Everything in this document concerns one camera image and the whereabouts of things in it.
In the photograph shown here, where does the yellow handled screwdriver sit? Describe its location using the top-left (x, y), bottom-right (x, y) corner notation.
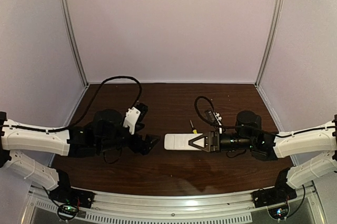
top-left (190, 120), bottom-right (197, 134)

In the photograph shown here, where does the white remote control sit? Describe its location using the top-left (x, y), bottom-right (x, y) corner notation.
top-left (164, 133), bottom-right (202, 151)

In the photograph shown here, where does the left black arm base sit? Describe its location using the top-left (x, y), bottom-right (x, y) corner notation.
top-left (45, 188), bottom-right (95, 222)

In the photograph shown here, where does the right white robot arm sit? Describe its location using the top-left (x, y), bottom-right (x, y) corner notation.
top-left (188, 110), bottom-right (336, 191)

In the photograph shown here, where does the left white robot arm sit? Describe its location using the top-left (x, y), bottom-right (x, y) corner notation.
top-left (1, 107), bottom-right (160, 191)

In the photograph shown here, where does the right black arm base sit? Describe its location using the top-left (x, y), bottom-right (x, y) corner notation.
top-left (251, 187), bottom-right (297, 221)

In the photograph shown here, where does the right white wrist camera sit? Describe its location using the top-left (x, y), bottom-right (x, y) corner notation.
top-left (205, 109), bottom-right (223, 134)

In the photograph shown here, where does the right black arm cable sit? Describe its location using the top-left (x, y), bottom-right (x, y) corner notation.
top-left (194, 96), bottom-right (337, 138)

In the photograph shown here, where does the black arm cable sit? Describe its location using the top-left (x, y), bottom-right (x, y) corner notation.
top-left (194, 96), bottom-right (337, 138)
top-left (0, 75), bottom-right (143, 133)

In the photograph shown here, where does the front aluminium rail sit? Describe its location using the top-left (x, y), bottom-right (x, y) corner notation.
top-left (18, 182), bottom-right (327, 223)

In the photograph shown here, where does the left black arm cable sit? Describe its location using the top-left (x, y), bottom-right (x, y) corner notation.
top-left (0, 75), bottom-right (143, 133)

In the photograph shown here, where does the right aluminium frame post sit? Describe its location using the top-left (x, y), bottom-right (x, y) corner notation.
top-left (255, 0), bottom-right (284, 88)

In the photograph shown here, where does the aluminium frame post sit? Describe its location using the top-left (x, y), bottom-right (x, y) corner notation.
top-left (60, 0), bottom-right (88, 87)
top-left (255, 0), bottom-right (284, 88)

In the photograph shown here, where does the left aluminium frame post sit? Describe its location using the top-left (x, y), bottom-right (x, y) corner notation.
top-left (60, 0), bottom-right (88, 87)

